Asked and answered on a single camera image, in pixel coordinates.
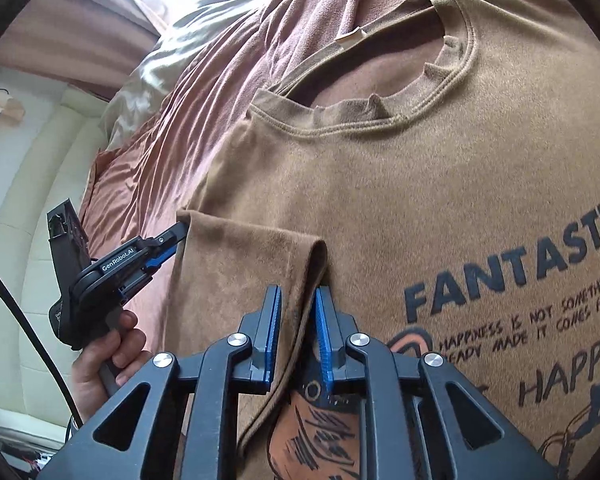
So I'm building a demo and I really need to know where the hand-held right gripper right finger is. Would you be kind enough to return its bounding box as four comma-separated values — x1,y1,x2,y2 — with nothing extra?
314,285,561,480

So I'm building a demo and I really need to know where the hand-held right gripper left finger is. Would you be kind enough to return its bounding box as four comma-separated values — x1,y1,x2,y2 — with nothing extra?
39,285,284,480

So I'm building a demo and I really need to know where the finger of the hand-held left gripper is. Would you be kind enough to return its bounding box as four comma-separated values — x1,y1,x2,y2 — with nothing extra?
139,222,189,261
117,247,178,306

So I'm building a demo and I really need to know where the brown printed t-shirt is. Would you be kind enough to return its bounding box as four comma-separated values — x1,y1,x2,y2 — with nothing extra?
170,0,600,480

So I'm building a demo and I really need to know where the person's left hand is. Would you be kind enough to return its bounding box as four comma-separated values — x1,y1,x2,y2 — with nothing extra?
71,310,153,423

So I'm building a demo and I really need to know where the cream padded headboard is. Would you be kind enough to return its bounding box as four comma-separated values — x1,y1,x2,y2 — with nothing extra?
0,85,106,441

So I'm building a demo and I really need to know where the bed with brown sheet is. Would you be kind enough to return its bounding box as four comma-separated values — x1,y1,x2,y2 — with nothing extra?
80,0,431,261

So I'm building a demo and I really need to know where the beige duvet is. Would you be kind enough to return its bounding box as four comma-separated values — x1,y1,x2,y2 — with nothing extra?
100,0,331,151

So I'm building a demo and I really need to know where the pink curtain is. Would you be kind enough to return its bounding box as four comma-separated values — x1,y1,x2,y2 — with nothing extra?
0,0,171,101

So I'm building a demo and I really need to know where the black cable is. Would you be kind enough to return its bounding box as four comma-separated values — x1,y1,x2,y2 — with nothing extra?
0,250,81,426

